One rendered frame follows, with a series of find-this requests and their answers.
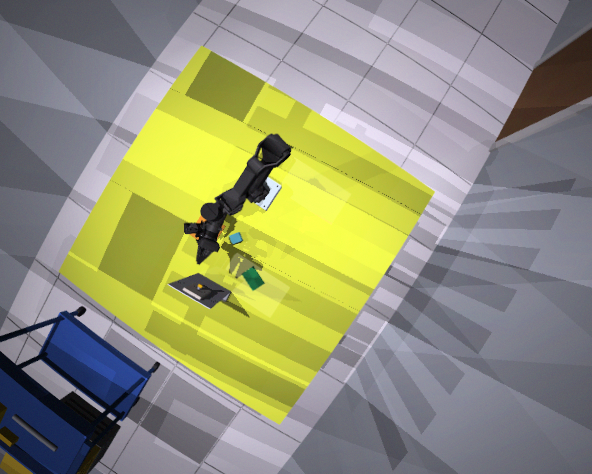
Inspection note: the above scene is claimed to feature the dark grey panel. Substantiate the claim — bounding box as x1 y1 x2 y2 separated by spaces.
167 273 231 309

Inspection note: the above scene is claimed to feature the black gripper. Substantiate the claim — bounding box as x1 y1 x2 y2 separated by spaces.
195 220 222 264

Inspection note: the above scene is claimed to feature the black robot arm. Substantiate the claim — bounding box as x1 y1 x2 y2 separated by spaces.
184 133 292 236

